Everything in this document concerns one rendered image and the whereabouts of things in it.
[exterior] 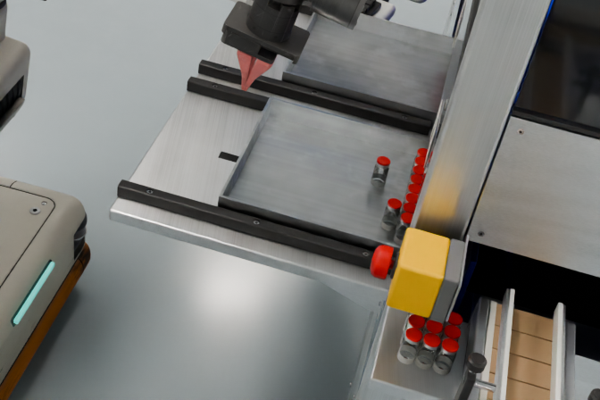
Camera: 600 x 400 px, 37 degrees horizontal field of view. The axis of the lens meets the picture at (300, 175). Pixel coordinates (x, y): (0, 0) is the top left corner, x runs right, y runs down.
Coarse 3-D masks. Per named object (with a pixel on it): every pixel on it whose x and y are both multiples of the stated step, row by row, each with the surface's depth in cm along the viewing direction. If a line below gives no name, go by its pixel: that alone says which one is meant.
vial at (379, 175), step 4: (376, 164) 134; (376, 168) 133; (380, 168) 133; (384, 168) 133; (388, 168) 134; (376, 172) 134; (380, 172) 133; (384, 172) 133; (372, 176) 135; (376, 176) 134; (380, 176) 134; (384, 176) 134; (372, 180) 135; (376, 180) 134; (380, 180) 134; (384, 180) 134; (372, 184) 135; (376, 184) 135; (380, 184) 135; (384, 184) 135
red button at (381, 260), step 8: (376, 248) 107; (384, 248) 106; (392, 248) 106; (376, 256) 105; (384, 256) 105; (376, 264) 105; (384, 264) 105; (392, 264) 106; (376, 272) 105; (384, 272) 105
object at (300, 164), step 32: (256, 128) 137; (288, 128) 143; (320, 128) 144; (352, 128) 143; (256, 160) 136; (288, 160) 137; (320, 160) 138; (352, 160) 139; (224, 192) 125; (256, 192) 130; (288, 192) 131; (320, 192) 132; (352, 192) 133; (384, 192) 135; (288, 224) 123; (320, 224) 122; (352, 224) 128
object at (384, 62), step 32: (320, 32) 167; (352, 32) 169; (384, 32) 169; (416, 32) 168; (288, 64) 151; (320, 64) 159; (352, 64) 161; (384, 64) 162; (416, 64) 164; (448, 64) 166; (352, 96) 149; (384, 96) 154; (416, 96) 156
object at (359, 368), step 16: (448, 16) 299; (464, 304) 120; (368, 320) 215; (464, 320) 118; (368, 336) 173; (576, 336) 118; (592, 336) 119; (576, 352) 116; (592, 352) 117; (576, 368) 117; (592, 368) 116; (352, 384) 194; (576, 384) 119; (592, 384) 119
